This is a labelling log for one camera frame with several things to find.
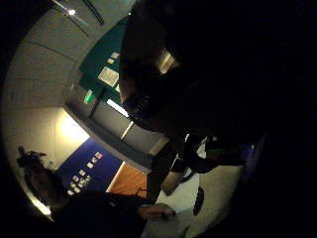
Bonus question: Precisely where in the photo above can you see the large white paper sheet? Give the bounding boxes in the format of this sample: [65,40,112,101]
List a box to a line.
[97,65,120,88]

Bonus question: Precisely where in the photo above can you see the long white light strip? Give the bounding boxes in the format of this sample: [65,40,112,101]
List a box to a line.
[105,98,130,119]

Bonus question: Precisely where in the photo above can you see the green notice board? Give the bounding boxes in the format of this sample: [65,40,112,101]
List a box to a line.
[78,16,133,104]

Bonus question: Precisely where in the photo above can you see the green exit sign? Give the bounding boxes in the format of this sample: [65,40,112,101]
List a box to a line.
[82,89,95,105]

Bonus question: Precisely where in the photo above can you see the blue notice board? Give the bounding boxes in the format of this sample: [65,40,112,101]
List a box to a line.
[53,137,124,196]

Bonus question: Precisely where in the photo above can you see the black and white object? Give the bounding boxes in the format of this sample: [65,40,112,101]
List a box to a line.
[181,133,246,175]

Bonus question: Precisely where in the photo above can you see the wooden door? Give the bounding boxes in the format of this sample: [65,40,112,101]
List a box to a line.
[105,161,149,199]

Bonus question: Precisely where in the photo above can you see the group of small pinned pictures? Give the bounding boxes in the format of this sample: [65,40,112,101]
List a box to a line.
[65,150,104,196]

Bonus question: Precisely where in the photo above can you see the black oval object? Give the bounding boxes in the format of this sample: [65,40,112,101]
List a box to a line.
[192,186,205,216]

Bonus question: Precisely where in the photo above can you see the person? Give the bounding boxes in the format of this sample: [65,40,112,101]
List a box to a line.
[16,145,157,238]

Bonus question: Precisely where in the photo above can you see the black ceiling rail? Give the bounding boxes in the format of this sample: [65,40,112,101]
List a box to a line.
[81,0,106,26]

